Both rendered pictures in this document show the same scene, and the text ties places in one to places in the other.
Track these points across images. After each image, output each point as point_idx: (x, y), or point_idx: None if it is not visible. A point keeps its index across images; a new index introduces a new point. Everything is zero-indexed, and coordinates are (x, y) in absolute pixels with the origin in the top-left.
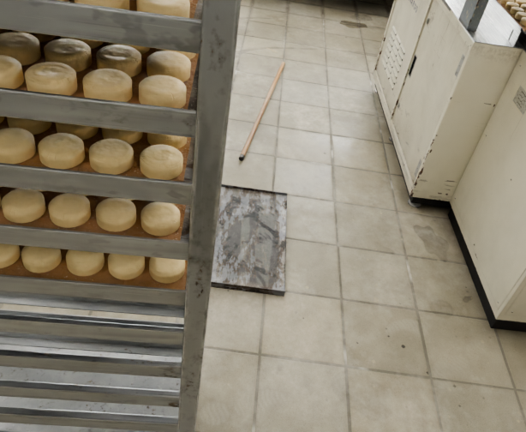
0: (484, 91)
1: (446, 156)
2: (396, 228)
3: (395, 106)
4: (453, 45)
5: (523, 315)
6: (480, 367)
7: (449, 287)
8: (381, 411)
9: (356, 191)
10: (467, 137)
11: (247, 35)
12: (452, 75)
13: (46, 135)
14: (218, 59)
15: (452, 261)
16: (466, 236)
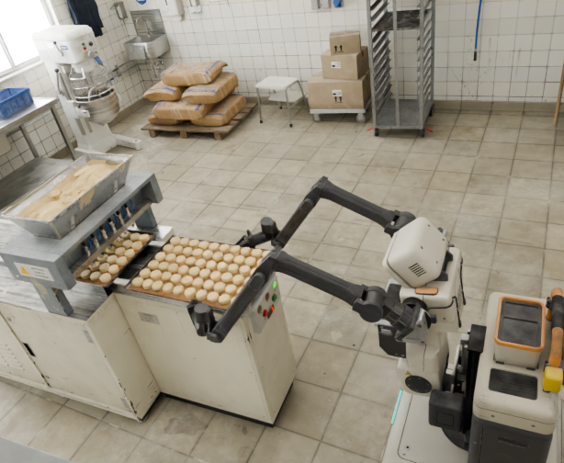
0: (117, 331)
1: (135, 378)
2: (159, 448)
3: (44, 378)
4: (62, 326)
5: (278, 405)
6: (298, 455)
7: (230, 437)
8: None
9: (104, 462)
10: (134, 357)
11: None
12: (87, 343)
13: None
14: None
15: (208, 420)
16: (199, 400)
